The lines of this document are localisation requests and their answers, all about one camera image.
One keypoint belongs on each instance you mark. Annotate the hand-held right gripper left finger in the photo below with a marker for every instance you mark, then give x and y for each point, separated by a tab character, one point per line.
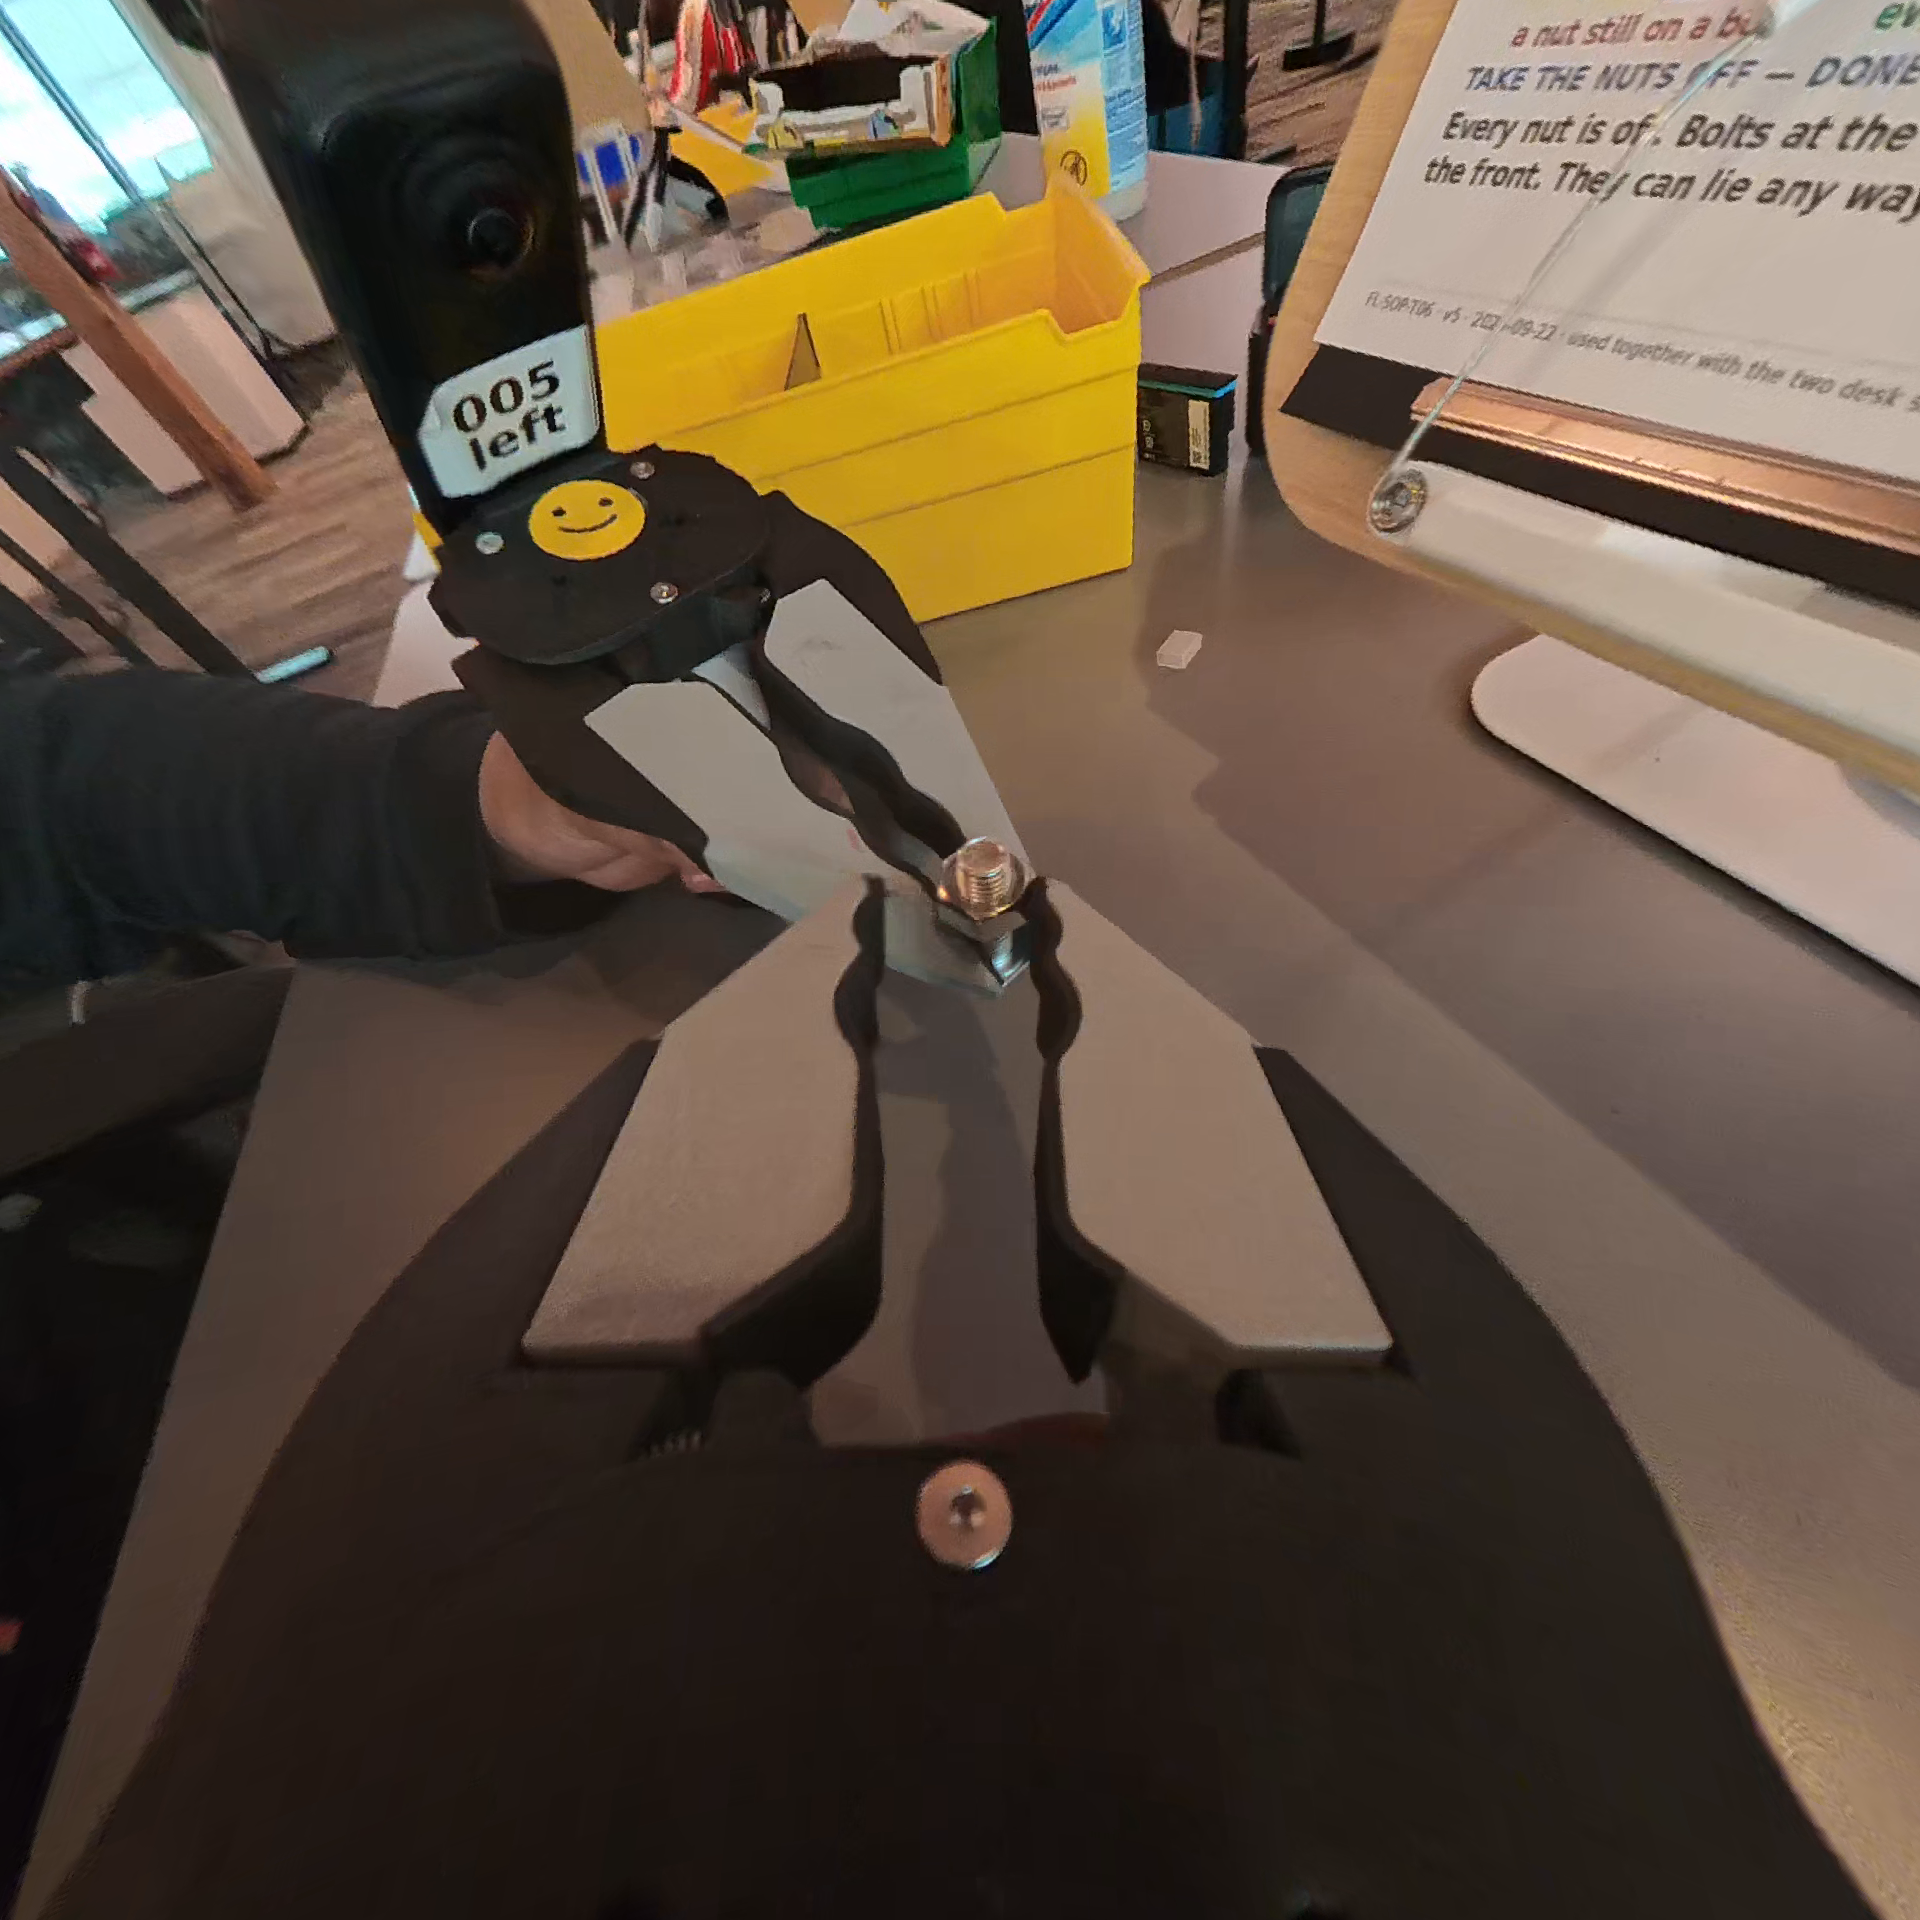
706	1184

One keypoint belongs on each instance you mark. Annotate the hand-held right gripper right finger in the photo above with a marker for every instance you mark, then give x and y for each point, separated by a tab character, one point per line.
1215	1184

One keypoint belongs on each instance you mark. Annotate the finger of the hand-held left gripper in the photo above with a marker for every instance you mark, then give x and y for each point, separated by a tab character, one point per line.
886	704
706	779

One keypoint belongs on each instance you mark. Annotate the silver threaded bolt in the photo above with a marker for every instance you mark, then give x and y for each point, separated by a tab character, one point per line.
984	874

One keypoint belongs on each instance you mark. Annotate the silver metal nut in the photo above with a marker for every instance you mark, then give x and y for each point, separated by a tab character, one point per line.
1010	944

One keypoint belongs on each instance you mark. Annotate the yellow plastic bin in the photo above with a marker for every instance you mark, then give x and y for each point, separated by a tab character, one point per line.
974	450

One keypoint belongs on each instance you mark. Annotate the person's left forearm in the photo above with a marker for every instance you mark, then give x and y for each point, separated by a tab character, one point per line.
224	810

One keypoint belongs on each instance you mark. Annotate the person's left hand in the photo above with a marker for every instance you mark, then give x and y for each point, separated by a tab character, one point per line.
557	839

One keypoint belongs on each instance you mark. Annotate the small white plastic piece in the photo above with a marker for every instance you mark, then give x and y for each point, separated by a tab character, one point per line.
1180	648

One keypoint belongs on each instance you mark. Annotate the white cabinet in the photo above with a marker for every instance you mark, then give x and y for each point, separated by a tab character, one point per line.
195	390

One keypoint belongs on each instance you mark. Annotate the slanted wooden beam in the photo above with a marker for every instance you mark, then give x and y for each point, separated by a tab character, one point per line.
136	346

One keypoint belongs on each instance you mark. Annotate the black battery pack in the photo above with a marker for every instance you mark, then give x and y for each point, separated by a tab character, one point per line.
1186	424

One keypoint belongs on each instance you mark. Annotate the green plastic bin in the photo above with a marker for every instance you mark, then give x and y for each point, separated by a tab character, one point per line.
901	182

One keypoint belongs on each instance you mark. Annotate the black rectangular device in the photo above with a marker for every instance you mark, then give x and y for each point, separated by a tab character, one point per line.
1292	270

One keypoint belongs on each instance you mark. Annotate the white stand base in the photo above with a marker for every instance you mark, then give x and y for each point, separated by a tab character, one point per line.
1680	779

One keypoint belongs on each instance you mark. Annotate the white blue wipes canister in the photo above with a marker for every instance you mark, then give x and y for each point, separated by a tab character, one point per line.
1088	119

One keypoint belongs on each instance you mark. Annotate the person's dark clothing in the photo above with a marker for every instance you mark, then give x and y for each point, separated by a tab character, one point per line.
91	1079

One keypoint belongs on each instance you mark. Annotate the wooden document stand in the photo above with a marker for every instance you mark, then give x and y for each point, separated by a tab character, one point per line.
1652	599

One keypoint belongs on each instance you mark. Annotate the printed instruction sheet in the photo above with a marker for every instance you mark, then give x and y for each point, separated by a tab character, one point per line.
1652	254

